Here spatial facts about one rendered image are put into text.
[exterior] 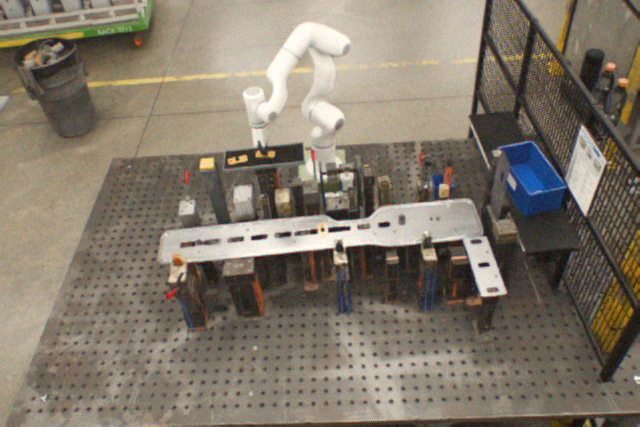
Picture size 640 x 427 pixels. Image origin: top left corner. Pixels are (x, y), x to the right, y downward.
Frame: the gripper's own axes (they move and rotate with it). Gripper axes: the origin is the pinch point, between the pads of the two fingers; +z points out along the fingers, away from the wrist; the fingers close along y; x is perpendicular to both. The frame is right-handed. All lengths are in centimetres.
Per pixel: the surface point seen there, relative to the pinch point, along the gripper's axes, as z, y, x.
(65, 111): 91, -147, -208
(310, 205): 18.8, 15.5, 21.4
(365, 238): 19, 33, 47
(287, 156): 2.8, 1.0, 10.5
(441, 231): 19, 28, 79
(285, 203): 11.8, 21.5, 11.9
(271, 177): 12.7, 4.6, 2.4
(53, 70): 52, -146, -201
